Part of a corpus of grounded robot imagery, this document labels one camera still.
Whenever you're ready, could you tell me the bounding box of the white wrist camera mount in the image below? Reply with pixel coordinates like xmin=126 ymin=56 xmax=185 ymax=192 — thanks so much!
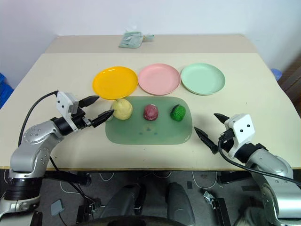
xmin=55 ymin=91 xmax=79 ymax=131
xmin=224 ymin=113 xmax=256 ymax=159

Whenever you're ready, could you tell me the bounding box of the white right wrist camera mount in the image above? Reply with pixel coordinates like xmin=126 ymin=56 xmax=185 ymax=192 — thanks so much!
xmin=224 ymin=113 xmax=256 ymax=159

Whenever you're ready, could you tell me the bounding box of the black table frame bar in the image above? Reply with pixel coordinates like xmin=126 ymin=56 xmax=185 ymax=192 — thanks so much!
xmin=44 ymin=170 xmax=92 ymax=187
xmin=216 ymin=170 xmax=254 ymax=185

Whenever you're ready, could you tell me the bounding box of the pink plate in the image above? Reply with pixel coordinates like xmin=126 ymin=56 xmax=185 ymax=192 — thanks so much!
xmin=137 ymin=63 xmax=182 ymax=96

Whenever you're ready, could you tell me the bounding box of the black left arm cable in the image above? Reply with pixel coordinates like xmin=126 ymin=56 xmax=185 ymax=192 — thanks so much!
xmin=17 ymin=90 xmax=59 ymax=145

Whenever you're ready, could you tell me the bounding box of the yellow pear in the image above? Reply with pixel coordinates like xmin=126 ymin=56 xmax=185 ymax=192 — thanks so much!
xmin=111 ymin=98 xmax=134 ymax=121

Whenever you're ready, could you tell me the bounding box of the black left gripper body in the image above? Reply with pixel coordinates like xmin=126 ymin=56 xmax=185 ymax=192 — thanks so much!
xmin=70 ymin=107 xmax=93 ymax=131

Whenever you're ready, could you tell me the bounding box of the clear plastic bag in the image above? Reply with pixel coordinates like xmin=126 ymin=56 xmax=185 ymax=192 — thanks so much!
xmin=118 ymin=30 xmax=155 ymax=49

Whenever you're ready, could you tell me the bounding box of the metal table caster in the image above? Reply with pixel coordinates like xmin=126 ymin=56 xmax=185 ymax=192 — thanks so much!
xmin=203 ymin=190 xmax=217 ymax=210

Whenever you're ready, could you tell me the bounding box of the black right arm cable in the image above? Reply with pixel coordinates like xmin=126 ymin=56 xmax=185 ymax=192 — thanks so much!
xmin=217 ymin=135 xmax=301 ymax=183

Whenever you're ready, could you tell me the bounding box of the green toy vegetable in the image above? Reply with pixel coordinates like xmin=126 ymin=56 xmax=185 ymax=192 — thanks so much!
xmin=170 ymin=104 xmax=186 ymax=122

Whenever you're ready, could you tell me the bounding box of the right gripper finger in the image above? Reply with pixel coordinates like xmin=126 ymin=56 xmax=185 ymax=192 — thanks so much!
xmin=213 ymin=113 xmax=229 ymax=124
xmin=194 ymin=126 xmax=219 ymax=155

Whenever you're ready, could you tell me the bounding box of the dark red fruit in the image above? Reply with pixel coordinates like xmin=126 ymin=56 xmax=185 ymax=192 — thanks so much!
xmin=143 ymin=104 xmax=159 ymax=122

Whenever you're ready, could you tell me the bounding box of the translucent green mat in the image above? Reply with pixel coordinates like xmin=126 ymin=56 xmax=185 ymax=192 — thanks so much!
xmin=105 ymin=96 xmax=193 ymax=145

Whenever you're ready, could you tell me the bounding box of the light green plate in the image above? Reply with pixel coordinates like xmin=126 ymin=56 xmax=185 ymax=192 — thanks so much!
xmin=180 ymin=62 xmax=226 ymax=96

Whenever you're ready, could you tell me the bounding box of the blue plastic stool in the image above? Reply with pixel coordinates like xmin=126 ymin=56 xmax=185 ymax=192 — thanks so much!
xmin=270 ymin=68 xmax=284 ymax=82

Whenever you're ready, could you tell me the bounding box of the gray square floor pad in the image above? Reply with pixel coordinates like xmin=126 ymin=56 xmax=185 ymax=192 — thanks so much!
xmin=50 ymin=199 xmax=65 ymax=216

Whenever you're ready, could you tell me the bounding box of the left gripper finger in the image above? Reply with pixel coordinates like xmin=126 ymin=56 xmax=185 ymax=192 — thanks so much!
xmin=78 ymin=95 xmax=101 ymax=109
xmin=90 ymin=109 xmax=115 ymax=129

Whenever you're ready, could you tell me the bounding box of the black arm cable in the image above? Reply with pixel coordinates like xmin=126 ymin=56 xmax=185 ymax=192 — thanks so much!
xmin=17 ymin=90 xmax=59 ymax=145
xmin=217 ymin=135 xmax=301 ymax=183

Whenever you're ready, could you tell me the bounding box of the blue plastic crate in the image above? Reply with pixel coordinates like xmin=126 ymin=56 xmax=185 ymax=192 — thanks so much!
xmin=0 ymin=72 xmax=14 ymax=110

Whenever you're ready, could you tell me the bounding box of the gray rounded robot shape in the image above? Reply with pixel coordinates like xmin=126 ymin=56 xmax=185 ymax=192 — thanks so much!
xmin=100 ymin=183 xmax=147 ymax=220
xmin=166 ymin=182 xmax=196 ymax=224

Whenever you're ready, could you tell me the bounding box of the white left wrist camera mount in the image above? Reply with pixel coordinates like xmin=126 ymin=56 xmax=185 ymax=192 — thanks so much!
xmin=55 ymin=91 xmax=79 ymax=131

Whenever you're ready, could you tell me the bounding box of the yellow plate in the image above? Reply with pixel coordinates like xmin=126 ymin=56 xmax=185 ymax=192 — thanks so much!
xmin=92 ymin=66 xmax=139 ymax=100

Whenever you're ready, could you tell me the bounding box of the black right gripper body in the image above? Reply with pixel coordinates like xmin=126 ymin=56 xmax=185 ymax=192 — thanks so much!
xmin=217 ymin=129 xmax=234 ymax=153

